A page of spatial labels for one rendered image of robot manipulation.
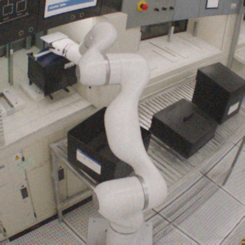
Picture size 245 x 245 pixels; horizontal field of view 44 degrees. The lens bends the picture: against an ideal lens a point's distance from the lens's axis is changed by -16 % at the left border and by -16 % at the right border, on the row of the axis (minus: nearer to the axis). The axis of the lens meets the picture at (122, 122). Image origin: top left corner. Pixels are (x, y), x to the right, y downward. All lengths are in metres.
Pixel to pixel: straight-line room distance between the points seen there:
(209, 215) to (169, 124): 1.02
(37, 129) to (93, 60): 0.73
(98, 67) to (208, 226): 1.74
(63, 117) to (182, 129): 0.60
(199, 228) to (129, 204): 1.48
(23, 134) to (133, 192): 0.78
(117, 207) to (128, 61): 0.43
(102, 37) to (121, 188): 0.46
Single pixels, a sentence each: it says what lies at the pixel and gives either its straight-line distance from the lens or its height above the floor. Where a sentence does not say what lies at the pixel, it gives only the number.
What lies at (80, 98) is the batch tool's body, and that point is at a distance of 1.84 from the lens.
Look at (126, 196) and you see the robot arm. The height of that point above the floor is 1.17.
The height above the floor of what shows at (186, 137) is 0.86.
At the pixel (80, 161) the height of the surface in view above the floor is 0.82.
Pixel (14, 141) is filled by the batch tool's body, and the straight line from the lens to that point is 1.59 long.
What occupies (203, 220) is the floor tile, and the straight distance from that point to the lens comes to 2.48.
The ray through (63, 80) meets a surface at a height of 1.03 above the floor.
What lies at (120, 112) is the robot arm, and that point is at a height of 1.34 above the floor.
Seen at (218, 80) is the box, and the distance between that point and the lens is 2.00.
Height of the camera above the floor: 1.93
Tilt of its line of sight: 39 degrees down
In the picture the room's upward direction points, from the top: 8 degrees clockwise
